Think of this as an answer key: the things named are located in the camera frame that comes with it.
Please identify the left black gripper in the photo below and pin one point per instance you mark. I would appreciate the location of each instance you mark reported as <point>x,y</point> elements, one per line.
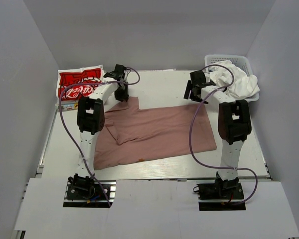
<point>119,97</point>

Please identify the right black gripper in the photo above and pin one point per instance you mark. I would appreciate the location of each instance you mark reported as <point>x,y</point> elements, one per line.
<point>190,87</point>

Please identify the pink t shirt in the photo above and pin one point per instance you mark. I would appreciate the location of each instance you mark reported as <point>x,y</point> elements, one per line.
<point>132,135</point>

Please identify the white t shirt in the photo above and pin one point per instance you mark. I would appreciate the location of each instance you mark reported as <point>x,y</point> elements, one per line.
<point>243,87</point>

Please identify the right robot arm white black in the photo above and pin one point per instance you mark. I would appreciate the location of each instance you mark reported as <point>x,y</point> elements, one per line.
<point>234,123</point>

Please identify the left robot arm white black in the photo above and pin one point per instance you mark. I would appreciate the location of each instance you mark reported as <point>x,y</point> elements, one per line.
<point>91,115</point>

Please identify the red coca cola shirt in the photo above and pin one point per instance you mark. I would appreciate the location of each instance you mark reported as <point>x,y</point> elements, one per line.
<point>77,77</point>

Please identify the folded cartoon print shirt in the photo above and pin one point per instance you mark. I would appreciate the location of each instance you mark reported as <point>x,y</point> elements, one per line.
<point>67,107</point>

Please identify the white plastic basket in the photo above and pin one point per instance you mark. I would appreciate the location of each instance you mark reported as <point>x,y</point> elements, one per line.
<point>239,61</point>

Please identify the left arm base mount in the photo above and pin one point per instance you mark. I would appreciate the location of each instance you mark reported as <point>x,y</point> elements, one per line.
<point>84,192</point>

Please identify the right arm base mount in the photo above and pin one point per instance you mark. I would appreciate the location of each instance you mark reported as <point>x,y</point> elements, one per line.
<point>220,195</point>

